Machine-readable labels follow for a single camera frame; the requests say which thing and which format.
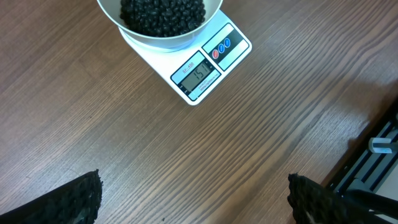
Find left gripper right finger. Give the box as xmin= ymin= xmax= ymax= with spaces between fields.
xmin=287 ymin=174 xmax=387 ymax=224

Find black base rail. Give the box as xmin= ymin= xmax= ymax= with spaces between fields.
xmin=323 ymin=96 xmax=398 ymax=218

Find black beans in bowl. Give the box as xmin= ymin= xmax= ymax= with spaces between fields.
xmin=119 ymin=0 xmax=206 ymax=37

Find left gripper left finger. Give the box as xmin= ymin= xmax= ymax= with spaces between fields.
xmin=1 ymin=169 xmax=103 ymax=224

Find white bowl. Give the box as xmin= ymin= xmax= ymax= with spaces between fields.
xmin=97 ymin=0 xmax=223 ymax=49

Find white digital kitchen scale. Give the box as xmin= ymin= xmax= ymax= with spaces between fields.
xmin=120 ymin=10 xmax=252 ymax=106

